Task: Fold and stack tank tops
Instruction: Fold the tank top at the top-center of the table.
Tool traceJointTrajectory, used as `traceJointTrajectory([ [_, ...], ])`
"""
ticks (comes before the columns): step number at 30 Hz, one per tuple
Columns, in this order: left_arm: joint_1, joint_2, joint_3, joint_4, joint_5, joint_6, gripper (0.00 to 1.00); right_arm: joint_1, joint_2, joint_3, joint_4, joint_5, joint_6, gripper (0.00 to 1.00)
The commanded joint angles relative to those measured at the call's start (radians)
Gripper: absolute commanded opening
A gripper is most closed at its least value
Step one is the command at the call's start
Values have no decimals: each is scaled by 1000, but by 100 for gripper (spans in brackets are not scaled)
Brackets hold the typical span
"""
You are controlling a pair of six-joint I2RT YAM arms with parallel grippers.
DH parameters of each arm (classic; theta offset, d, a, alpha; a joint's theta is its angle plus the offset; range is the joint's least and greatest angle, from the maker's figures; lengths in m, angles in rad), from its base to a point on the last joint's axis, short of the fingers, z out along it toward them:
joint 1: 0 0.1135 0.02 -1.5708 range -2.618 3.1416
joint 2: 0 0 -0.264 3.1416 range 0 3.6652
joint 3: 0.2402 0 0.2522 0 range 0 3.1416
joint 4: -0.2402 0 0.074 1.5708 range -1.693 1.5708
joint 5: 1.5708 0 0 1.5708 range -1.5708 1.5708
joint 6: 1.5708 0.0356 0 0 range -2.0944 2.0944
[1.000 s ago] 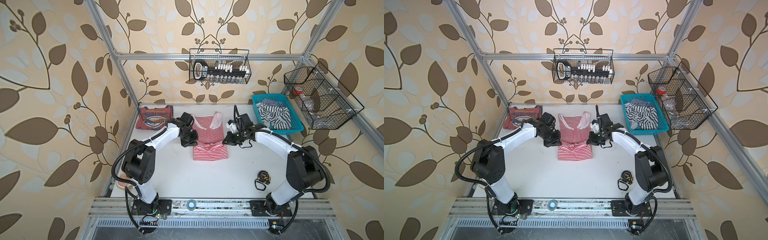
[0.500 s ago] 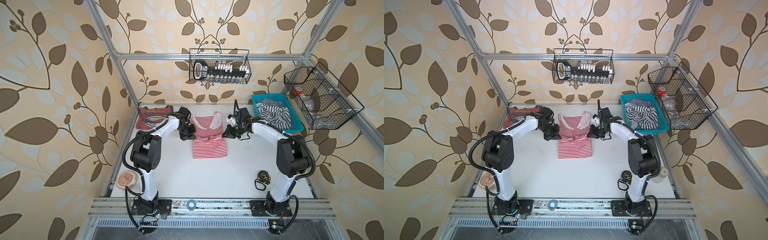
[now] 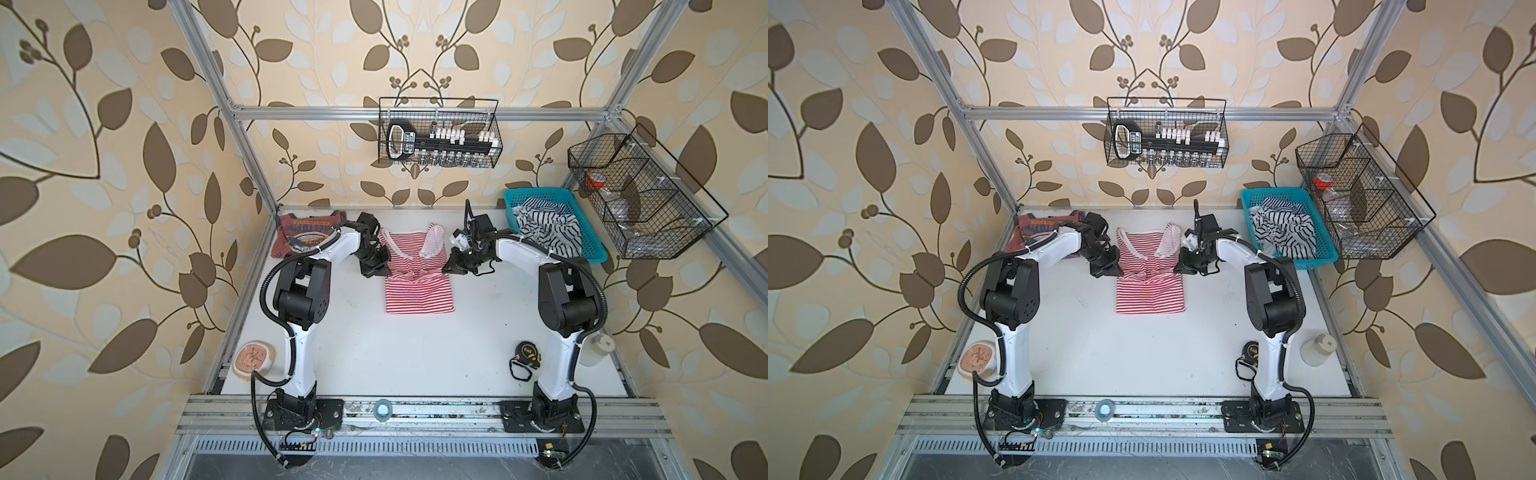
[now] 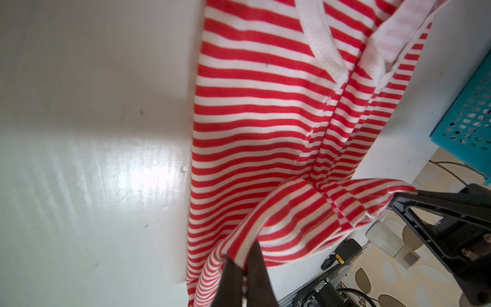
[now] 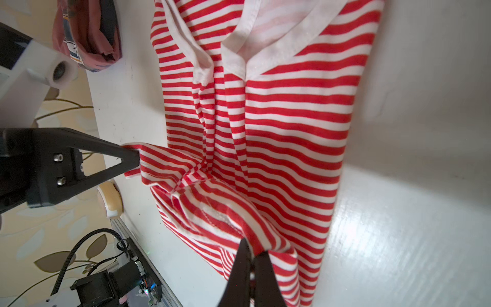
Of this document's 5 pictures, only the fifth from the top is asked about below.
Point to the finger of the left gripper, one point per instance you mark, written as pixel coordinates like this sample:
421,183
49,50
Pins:
44,166

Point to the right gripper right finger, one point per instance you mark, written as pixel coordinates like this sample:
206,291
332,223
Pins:
266,290

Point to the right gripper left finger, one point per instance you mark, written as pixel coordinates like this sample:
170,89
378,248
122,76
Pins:
238,289

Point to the red tank top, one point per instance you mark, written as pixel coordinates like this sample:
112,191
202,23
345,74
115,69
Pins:
87,32

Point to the red white striped garment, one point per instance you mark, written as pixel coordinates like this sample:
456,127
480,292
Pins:
258,99

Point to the round tan pad dish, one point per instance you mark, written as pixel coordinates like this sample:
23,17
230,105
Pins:
110,199

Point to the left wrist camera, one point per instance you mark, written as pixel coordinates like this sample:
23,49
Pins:
28,71

